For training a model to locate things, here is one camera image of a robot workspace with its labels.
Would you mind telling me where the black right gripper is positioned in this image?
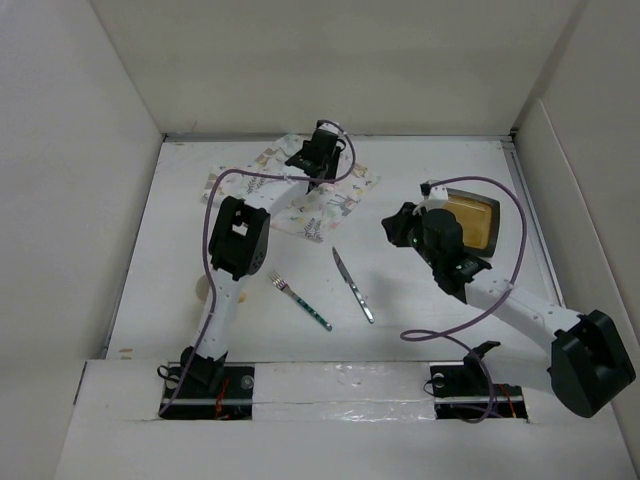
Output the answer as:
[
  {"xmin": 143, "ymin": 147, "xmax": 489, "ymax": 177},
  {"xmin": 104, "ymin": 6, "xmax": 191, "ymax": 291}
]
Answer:
[{"xmin": 382, "ymin": 201, "xmax": 441, "ymax": 269}]

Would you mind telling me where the knife with patterned handle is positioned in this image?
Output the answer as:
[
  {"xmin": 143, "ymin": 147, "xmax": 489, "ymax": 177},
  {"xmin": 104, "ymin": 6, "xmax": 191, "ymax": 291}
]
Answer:
[{"xmin": 331, "ymin": 247, "xmax": 375, "ymax": 325}]

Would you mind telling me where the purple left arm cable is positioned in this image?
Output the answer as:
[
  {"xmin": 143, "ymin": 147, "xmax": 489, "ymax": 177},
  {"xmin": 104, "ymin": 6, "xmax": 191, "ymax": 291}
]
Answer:
[{"xmin": 159, "ymin": 118, "xmax": 357, "ymax": 416}]

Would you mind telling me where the square black yellow plate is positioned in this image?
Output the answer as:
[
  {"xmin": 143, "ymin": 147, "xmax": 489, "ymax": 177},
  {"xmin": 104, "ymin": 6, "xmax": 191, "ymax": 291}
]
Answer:
[{"xmin": 444, "ymin": 189, "xmax": 500, "ymax": 258}]

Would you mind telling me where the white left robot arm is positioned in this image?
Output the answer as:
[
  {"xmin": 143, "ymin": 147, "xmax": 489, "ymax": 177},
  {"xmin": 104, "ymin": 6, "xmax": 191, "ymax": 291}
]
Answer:
[{"xmin": 178, "ymin": 120, "xmax": 356, "ymax": 397}]

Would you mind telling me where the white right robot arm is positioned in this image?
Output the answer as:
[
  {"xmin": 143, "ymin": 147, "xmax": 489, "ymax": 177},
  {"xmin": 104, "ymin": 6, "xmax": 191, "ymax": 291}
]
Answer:
[{"xmin": 381, "ymin": 203, "xmax": 636, "ymax": 418}]

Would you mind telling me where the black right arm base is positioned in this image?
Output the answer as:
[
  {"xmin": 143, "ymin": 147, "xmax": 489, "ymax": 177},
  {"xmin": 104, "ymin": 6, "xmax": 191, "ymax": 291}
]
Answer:
[{"xmin": 423, "ymin": 341, "xmax": 528, "ymax": 423}]

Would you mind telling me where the yellow ceramic mug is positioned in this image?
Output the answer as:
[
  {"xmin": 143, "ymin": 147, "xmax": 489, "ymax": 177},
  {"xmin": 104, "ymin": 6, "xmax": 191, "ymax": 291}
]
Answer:
[{"xmin": 195, "ymin": 276, "xmax": 210, "ymax": 303}]

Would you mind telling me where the fork with patterned handle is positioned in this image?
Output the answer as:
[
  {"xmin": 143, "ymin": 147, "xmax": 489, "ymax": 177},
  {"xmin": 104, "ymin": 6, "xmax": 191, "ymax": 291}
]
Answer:
[{"xmin": 269, "ymin": 271, "xmax": 333, "ymax": 332}]

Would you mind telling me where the floral patterned cloth placemat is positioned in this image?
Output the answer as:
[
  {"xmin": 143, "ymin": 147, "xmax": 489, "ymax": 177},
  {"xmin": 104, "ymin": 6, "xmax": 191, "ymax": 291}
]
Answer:
[{"xmin": 203, "ymin": 134, "xmax": 380, "ymax": 243}]

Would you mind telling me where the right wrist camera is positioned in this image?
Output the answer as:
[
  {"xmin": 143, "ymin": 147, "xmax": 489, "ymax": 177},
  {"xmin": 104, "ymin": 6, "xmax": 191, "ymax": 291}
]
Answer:
[{"xmin": 420, "ymin": 181, "xmax": 449, "ymax": 210}]

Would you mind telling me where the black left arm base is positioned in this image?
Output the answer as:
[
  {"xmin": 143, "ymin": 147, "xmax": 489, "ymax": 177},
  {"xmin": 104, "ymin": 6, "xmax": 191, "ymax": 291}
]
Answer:
[{"xmin": 157, "ymin": 363, "xmax": 255, "ymax": 421}]

